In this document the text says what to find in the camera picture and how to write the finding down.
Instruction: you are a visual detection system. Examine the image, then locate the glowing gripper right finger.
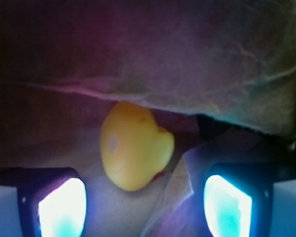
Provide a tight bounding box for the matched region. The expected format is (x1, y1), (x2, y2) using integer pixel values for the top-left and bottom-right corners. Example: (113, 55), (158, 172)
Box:
(203, 162), (296, 237)

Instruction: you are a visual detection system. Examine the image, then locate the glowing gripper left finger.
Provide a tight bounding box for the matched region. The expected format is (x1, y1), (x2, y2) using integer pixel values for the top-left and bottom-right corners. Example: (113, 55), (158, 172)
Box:
(0, 167), (87, 237)

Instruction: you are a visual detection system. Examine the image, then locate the brown paper bag bin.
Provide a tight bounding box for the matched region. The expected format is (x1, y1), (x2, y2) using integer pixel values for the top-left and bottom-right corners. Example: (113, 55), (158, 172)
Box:
(0, 0), (296, 237)

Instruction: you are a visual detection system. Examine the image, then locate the yellow rubber duck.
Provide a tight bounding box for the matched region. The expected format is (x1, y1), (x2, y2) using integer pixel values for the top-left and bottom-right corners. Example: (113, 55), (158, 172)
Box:
(100, 101), (175, 192)

